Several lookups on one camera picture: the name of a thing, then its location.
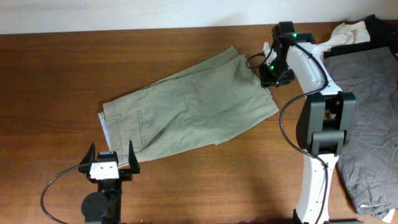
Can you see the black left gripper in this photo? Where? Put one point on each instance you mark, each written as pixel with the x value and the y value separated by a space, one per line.
pixel 131 170

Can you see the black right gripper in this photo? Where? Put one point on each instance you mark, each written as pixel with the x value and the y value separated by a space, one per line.
pixel 277 81

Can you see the khaki green shorts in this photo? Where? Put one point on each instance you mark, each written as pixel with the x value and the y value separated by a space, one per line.
pixel 208 103

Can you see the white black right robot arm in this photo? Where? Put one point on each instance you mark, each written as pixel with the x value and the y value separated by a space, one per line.
pixel 325 122

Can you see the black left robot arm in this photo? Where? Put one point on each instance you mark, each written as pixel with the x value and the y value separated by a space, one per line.
pixel 104 205

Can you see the white cloth garment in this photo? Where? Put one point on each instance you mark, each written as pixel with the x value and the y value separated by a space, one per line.
pixel 346 34

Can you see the black garment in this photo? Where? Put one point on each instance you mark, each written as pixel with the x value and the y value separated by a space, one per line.
pixel 381 34

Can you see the grey shorts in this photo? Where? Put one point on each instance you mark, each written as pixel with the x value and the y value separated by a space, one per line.
pixel 368 165

